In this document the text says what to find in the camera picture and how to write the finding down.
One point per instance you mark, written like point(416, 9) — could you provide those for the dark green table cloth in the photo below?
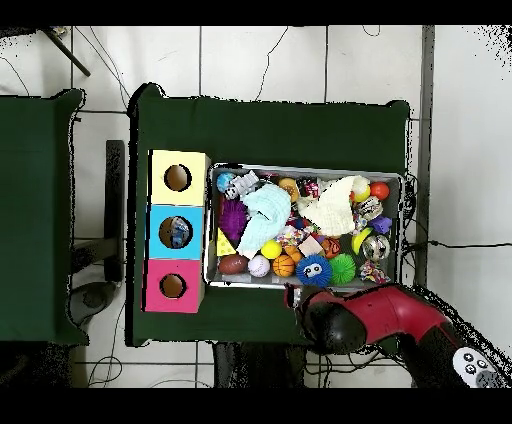
point(280, 132)

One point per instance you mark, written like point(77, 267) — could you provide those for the mint green waffle cloth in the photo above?
point(268, 216)

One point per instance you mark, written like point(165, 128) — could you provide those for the blue globe ball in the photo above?
point(223, 182)

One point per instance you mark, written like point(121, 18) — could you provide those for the small white baseball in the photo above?
point(259, 266)

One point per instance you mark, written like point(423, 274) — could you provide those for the dark green side table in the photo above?
point(36, 200)

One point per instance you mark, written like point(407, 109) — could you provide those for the silver toy robot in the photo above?
point(240, 186)

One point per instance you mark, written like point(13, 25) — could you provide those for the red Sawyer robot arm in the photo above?
point(392, 316)

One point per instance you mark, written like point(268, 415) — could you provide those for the green spiky rubber ball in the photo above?
point(342, 268)

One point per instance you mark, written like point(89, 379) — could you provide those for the purple spiky ball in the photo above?
point(234, 218)

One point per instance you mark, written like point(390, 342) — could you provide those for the cream waffle cloth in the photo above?
point(332, 208)

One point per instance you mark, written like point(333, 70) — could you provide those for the small orange basketball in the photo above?
point(283, 266)

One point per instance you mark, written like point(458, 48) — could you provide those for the blue fuzzy googly-eye ball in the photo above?
point(314, 271)

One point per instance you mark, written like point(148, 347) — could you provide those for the small brown football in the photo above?
point(233, 264)

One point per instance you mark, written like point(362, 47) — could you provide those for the crushed clear plastic bottle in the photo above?
point(180, 231)

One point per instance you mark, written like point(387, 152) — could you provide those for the wooden box three holes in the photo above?
point(196, 192)

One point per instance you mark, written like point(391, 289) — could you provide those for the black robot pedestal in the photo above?
point(260, 368)

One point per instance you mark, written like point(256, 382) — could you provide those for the black tripod leg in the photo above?
point(68, 54)

